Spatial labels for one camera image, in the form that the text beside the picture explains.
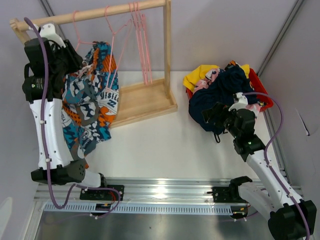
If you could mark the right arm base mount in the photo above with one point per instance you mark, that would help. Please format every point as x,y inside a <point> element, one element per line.
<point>230,193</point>

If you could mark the wooden clothes rack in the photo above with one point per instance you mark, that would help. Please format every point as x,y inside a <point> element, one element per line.
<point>137,102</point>

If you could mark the red plastic bin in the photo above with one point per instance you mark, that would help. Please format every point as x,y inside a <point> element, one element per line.
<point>257,86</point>

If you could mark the orange black camouflage shorts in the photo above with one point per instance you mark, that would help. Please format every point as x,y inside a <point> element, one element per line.
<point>231,64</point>

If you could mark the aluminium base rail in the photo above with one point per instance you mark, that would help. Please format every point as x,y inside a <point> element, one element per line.
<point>145,196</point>

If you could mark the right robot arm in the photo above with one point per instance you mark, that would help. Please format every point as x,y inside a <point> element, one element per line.
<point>288,215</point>

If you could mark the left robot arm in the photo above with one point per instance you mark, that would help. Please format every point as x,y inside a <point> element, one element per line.
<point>43,82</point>

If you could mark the pink patterned shorts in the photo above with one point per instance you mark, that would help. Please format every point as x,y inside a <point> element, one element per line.
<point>221,87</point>

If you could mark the pink hanger of camouflage shorts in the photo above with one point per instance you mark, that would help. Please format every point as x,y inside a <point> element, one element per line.
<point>145,43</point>

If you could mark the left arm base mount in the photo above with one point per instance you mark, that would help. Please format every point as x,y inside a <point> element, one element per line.
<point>103,195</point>

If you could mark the navy blue shorts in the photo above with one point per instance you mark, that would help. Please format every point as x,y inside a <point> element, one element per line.
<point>199,119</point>

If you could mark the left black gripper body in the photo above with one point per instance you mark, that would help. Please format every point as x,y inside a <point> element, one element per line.
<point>68,62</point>

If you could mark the yellow shorts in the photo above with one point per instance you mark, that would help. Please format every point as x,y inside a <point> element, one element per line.
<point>189,81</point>

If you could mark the blue orange patterned shorts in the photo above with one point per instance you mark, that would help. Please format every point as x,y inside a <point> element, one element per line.
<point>90,101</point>

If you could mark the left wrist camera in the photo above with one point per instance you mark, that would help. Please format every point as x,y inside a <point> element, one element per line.
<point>48,31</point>

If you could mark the pink hanger of yellow shorts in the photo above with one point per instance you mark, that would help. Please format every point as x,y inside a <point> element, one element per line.
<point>140,25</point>

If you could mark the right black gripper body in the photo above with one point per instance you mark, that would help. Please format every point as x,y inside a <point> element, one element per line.
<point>224,112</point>

